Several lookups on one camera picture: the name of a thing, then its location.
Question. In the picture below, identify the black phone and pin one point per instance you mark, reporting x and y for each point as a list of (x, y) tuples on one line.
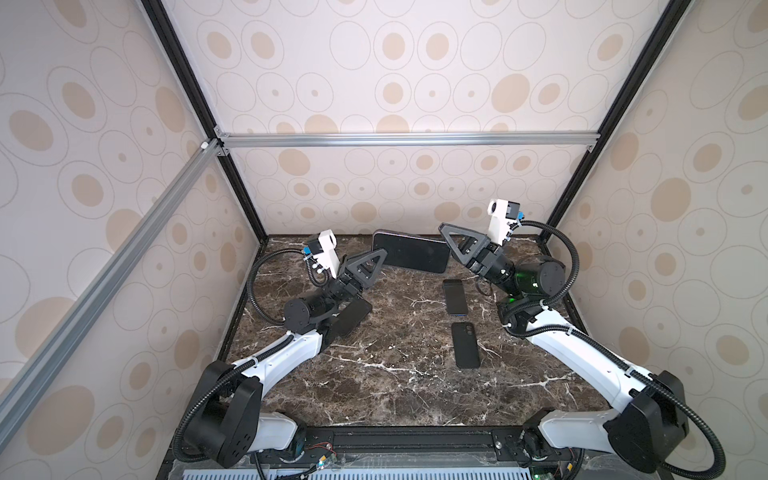
[(412, 252), (349, 318)]

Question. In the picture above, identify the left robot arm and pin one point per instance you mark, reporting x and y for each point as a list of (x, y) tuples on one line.
[(223, 421)]

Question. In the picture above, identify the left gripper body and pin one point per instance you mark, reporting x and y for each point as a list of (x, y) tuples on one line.
[(343, 289)]

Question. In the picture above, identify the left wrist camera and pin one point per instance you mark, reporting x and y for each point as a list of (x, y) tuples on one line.
[(320, 252)]

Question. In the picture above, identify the right black corner post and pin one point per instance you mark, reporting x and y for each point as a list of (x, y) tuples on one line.
[(648, 57)]

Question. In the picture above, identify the blue phone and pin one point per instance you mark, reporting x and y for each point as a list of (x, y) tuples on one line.
[(455, 297)]

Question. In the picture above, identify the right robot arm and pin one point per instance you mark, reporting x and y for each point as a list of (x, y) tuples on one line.
[(648, 417)]

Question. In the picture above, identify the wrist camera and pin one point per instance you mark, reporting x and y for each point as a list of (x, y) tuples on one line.
[(320, 252), (505, 218)]

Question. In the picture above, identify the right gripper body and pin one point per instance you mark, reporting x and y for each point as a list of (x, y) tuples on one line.
[(497, 267)]

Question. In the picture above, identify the left aluminium rail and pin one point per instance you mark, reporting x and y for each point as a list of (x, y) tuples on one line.
[(43, 367)]

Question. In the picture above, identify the left black corner post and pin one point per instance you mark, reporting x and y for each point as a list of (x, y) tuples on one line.
[(160, 21)]

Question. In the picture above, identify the black corner post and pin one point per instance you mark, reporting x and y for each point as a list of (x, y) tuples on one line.
[(160, 21), (648, 57)]

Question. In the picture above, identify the black phone case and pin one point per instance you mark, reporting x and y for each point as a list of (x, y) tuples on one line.
[(465, 345)]

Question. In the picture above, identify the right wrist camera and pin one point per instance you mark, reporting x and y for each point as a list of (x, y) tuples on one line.
[(505, 218)]

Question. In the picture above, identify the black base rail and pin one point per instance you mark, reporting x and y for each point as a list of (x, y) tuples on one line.
[(358, 452)]

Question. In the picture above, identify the horizontal aluminium rail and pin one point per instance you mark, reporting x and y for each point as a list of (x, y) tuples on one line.
[(439, 139)]

